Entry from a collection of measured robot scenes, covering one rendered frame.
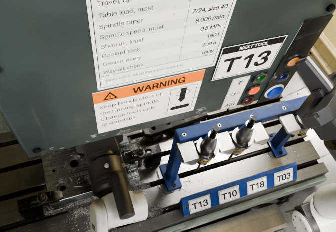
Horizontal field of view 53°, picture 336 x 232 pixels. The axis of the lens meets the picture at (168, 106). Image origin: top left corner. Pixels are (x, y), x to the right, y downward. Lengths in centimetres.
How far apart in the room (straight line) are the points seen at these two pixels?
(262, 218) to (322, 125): 97
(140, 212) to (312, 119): 44
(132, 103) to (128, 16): 16
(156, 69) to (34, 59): 15
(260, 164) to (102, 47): 105
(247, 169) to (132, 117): 86
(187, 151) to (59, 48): 63
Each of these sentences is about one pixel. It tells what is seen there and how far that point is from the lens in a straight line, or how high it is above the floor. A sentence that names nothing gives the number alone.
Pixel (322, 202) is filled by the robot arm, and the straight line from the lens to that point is 79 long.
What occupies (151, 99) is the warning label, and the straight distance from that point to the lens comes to 48.
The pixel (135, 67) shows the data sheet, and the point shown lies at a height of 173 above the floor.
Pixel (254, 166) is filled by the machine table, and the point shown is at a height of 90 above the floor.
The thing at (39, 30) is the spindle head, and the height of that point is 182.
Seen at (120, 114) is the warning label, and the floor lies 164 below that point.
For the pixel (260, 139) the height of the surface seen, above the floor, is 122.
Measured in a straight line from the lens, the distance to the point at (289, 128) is 106.
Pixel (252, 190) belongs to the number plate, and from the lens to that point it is 126.
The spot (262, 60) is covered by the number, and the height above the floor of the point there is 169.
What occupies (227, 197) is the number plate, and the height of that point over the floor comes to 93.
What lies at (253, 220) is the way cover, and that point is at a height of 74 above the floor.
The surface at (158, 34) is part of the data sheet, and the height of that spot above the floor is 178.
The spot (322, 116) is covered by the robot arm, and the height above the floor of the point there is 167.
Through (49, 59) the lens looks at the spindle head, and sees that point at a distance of 37.
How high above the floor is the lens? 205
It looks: 57 degrees down
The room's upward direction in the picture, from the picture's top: 10 degrees clockwise
